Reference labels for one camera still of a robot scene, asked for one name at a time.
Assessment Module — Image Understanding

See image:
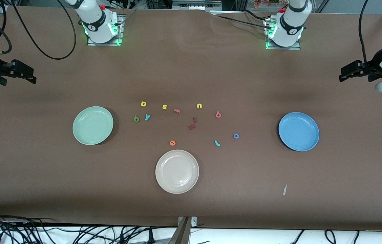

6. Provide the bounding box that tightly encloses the blue plate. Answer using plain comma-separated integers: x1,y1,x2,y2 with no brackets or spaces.
278,112,320,152

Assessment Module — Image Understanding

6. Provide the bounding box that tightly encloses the green plate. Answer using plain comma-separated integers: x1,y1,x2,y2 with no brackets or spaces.
72,106,114,146

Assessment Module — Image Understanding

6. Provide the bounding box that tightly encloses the orange flower bunch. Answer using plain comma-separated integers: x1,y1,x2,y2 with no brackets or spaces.
254,0,288,9

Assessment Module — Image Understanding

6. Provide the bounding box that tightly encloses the beige plate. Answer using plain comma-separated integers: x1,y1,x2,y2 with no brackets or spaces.
155,149,199,194

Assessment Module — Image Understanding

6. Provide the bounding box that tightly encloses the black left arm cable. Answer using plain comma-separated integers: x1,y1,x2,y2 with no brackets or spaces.
359,0,372,68

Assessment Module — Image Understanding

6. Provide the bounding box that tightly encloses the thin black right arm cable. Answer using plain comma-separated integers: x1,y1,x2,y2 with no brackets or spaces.
10,0,77,60

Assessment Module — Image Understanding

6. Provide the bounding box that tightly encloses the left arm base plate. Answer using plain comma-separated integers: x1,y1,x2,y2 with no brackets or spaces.
265,19,301,50

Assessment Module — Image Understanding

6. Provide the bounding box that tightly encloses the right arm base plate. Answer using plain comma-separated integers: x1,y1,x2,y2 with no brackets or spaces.
87,14,124,46

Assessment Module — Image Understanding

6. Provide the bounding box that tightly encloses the thin black table cable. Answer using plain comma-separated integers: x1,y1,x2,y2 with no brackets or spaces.
241,9,270,22
216,15,270,29

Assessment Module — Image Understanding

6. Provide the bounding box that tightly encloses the black cable tangle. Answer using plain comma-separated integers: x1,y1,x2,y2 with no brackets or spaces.
0,208,178,244

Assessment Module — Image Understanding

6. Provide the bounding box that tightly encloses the black looped floor cable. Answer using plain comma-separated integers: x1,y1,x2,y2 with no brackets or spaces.
324,229,338,244

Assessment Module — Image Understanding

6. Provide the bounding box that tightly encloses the metal frame rail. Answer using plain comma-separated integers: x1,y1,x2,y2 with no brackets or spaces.
172,0,222,11

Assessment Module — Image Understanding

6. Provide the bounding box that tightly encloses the metal table bracket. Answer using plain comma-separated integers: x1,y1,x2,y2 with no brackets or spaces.
168,216,197,244

